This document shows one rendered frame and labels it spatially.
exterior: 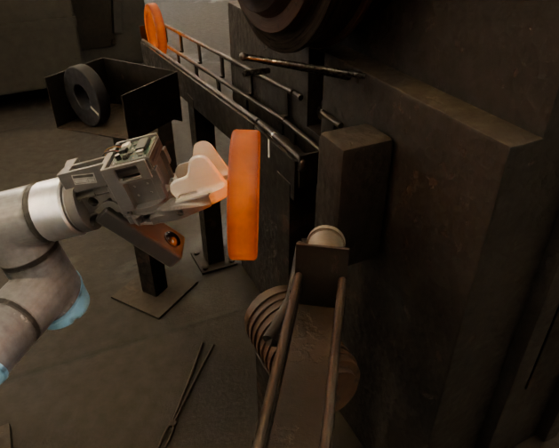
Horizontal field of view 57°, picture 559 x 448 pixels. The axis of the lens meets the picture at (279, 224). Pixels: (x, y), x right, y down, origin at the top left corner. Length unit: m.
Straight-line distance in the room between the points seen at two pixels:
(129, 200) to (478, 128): 0.45
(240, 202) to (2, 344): 0.31
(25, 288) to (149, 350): 0.92
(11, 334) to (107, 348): 0.97
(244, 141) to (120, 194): 0.15
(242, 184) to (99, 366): 1.11
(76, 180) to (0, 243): 0.13
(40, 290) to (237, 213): 0.28
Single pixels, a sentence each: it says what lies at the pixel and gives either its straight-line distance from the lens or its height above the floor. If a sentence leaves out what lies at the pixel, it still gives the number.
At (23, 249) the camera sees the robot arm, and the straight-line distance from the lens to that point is 0.70.
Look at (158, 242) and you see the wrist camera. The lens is 0.66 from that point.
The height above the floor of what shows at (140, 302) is 0.01.
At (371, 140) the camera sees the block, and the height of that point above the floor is 0.80.
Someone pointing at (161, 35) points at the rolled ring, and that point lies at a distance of 1.97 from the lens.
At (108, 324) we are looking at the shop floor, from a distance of 1.70.
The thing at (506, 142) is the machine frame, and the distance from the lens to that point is 0.70.
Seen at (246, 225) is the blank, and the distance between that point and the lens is 0.55.
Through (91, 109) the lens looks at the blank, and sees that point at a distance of 1.43.
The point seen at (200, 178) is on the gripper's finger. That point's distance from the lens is 0.59.
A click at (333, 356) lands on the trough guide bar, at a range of 0.61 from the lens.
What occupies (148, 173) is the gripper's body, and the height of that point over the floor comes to 0.87.
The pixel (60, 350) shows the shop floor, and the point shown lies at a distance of 1.67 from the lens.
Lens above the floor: 1.14
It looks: 34 degrees down
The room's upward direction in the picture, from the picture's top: straight up
